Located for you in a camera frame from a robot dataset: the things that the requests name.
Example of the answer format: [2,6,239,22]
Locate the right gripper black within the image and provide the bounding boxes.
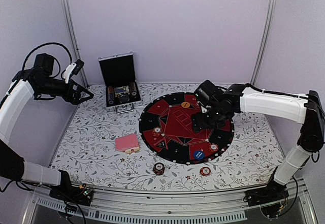
[190,106,229,134]

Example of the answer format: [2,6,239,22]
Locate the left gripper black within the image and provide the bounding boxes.
[37,76,94,104]

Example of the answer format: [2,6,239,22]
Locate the red chips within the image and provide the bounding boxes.
[209,144,219,153]
[152,127,162,138]

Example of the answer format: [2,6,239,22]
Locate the orange big blind button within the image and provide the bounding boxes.
[181,102,190,108]

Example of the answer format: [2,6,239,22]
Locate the blue small blind button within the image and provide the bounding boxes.
[193,150,205,160]

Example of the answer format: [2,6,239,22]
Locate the orange red chip stack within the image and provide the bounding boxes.
[200,167,211,176]

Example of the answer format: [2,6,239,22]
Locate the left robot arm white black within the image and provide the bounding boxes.
[1,53,93,201]

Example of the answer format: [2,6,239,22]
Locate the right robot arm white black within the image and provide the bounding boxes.
[191,80,324,202]

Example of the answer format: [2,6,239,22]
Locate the aluminium poker case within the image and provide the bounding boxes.
[98,52,142,114]

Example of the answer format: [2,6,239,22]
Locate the black dealer button in case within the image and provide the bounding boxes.
[119,94,130,103]

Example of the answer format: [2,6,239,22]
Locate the blue card deck in case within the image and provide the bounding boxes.
[114,86,129,95]

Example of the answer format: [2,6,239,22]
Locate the right chip roll in case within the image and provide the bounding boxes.
[129,82,139,99]

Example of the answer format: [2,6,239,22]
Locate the round red black poker mat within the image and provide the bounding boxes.
[139,92,234,165]

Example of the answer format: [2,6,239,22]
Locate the floral table cloth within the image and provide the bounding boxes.
[51,83,283,191]

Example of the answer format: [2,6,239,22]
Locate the triangular all in marker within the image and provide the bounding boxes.
[155,140,168,149]

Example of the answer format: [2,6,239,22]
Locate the red backed card deck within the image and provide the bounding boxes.
[115,134,140,154]

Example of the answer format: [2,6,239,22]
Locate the black brown chip stack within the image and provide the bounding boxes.
[153,163,165,175]

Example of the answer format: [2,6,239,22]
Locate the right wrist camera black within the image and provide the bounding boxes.
[194,80,224,106]

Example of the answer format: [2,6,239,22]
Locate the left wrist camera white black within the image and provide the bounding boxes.
[61,59,84,84]

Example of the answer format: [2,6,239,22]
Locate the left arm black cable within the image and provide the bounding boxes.
[22,42,74,75]

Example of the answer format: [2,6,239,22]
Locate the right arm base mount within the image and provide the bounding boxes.
[243,186,289,219]

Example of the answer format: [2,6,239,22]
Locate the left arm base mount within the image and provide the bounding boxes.
[49,184,93,206]

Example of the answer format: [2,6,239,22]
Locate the left aluminium frame post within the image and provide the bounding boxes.
[57,0,88,87]

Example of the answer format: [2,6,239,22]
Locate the aluminium frame post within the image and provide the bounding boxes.
[250,0,277,85]
[57,0,88,87]

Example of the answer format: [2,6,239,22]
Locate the front aluminium rail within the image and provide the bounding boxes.
[22,179,318,223]

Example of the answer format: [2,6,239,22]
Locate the right aluminium frame post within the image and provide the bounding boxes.
[250,0,277,85]

